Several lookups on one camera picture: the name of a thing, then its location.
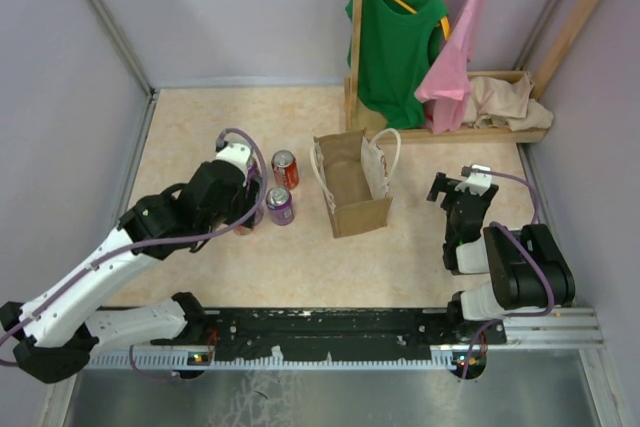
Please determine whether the purple can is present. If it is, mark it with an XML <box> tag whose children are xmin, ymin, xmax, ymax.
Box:
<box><xmin>247</xmin><ymin>158</ymin><xmax>264</xmax><ymax>230</ymax></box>
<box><xmin>265</xmin><ymin>186</ymin><xmax>294</xmax><ymax>226</ymax></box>

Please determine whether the red can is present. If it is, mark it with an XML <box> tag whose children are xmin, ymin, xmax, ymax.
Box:
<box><xmin>271</xmin><ymin>150</ymin><xmax>299</xmax><ymax>190</ymax></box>
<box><xmin>234</xmin><ymin>225</ymin><xmax>255</xmax><ymax>236</ymax></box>

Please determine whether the brown canvas bag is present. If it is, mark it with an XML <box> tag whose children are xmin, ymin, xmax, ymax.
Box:
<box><xmin>310</xmin><ymin>128</ymin><xmax>402</xmax><ymax>238</ymax></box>

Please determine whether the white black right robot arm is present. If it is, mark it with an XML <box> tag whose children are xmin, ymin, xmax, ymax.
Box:
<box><xmin>427</xmin><ymin>165</ymin><xmax>576</xmax><ymax>343</ymax></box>

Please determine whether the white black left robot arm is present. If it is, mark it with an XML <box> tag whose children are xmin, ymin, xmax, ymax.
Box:
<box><xmin>1</xmin><ymin>159</ymin><xmax>260</xmax><ymax>384</ymax></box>

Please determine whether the beige crumpled cloth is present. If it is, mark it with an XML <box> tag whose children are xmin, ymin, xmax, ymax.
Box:
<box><xmin>463</xmin><ymin>74</ymin><xmax>554</xmax><ymax>131</ymax></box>

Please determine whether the pink shirt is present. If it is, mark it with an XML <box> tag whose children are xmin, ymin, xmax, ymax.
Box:
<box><xmin>414</xmin><ymin>0</ymin><xmax>486</xmax><ymax>135</ymax></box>

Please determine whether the green tank top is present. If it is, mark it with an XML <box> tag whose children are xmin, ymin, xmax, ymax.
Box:
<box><xmin>358</xmin><ymin>0</ymin><xmax>448</xmax><ymax>130</ymax></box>

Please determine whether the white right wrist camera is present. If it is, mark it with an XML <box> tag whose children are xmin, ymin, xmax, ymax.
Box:
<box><xmin>456</xmin><ymin>164</ymin><xmax>492</xmax><ymax>196</ymax></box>

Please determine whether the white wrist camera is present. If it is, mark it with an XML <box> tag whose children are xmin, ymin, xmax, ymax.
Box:
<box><xmin>456</xmin><ymin>164</ymin><xmax>492</xmax><ymax>196</ymax></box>
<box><xmin>215</xmin><ymin>133</ymin><xmax>253</xmax><ymax>185</ymax></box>

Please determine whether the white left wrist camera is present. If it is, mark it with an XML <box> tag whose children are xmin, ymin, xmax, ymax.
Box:
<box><xmin>215</xmin><ymin>133</ymin><xmax>253</xmax><ymax>185</ymax></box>

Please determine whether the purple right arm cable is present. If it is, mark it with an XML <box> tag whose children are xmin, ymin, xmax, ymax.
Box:
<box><xmin>459</xmin><ymin>170</ymin><xmax>556</xmax><ymax>382</ymax></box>

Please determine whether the wooden clothes rack frame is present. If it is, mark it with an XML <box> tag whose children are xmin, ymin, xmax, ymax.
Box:
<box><xmin>344</xmin><ymin>0</ymin><xmax>601</xmax><ymax>144</ymax></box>

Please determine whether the aluminium rail frame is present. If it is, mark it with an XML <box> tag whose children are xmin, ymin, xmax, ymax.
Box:
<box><xmin>87</xmin><ymin>308</ymin><xmax>603</xmax><ymax>377</ymax></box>

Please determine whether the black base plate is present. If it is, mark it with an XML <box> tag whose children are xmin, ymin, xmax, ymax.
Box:
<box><xmin>149</xmin><ymin>305</ymin><xmax>507</xmax><ymax>363</ymax></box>

